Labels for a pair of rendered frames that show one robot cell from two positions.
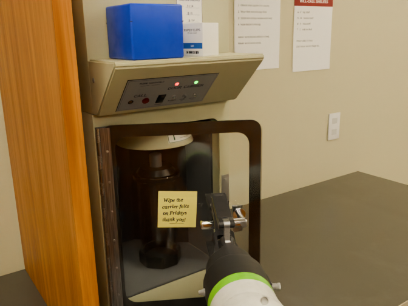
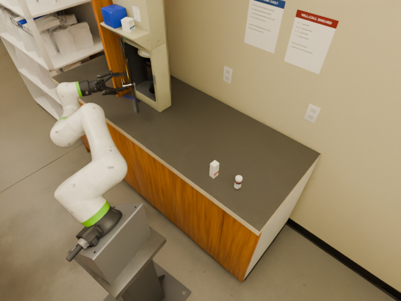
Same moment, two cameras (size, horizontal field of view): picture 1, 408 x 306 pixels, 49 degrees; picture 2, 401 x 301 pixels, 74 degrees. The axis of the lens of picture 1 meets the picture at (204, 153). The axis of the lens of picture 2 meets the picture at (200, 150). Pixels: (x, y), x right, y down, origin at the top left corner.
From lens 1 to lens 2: 1.92 m
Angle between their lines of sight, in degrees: 69
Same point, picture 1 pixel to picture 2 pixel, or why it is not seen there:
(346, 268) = (177, 141)
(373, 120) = (360, 137)
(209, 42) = (125, 27)
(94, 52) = not seen: hidden behind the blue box
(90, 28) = not seen: hidden behind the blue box
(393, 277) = (173, 153)
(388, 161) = (367, 176)
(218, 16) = (145, 17)
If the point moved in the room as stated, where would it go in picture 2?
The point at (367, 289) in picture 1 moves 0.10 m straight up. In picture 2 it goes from (162, 145) to (160, 134)
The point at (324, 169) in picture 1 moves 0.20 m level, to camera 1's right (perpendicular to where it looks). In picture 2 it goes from (297, 132) to (313, 154)
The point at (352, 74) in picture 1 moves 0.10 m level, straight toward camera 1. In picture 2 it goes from (344, 90) to (324, 89)
